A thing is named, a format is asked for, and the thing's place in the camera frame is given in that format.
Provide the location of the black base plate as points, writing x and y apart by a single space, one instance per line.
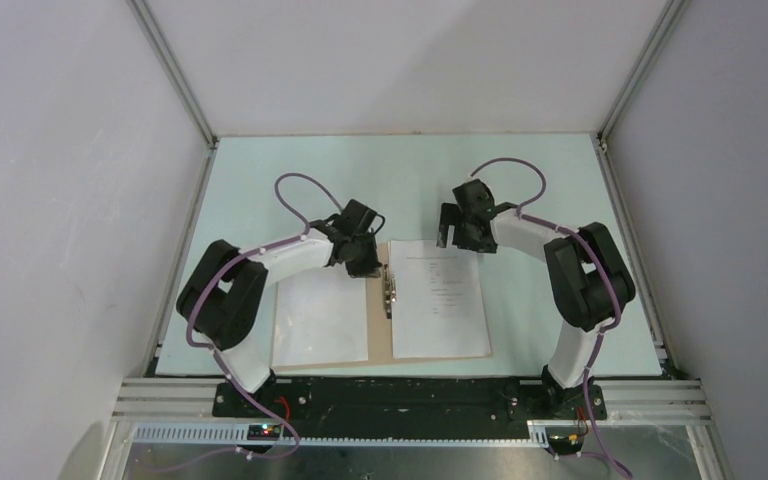
418 409

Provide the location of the metal folder clip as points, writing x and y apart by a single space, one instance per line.
389 293

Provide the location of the left circuit board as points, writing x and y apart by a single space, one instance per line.
264 432

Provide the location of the aluminium frame rail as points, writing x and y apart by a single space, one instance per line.
204 409

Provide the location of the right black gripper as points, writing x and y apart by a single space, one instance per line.
451 215

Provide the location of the white paper sheet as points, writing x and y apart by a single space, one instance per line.
320 319

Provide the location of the brown cardboard folder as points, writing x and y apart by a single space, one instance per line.
379 328

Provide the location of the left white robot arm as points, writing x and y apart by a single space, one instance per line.
221 299

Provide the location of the circuit board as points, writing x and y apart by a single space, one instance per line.
564 445
264 432

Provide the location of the right corner aluminium post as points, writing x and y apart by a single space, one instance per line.
656 40

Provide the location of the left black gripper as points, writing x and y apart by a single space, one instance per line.
370 268

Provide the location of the corner aluminium post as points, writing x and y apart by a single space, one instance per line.
656 40
158 42

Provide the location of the printed paper sheet stack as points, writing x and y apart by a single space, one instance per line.
439 310

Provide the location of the right circuit board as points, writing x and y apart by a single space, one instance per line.
564 445

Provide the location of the left corner aluminium post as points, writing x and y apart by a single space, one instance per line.
158 42

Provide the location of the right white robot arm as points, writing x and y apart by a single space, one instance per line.
589 279

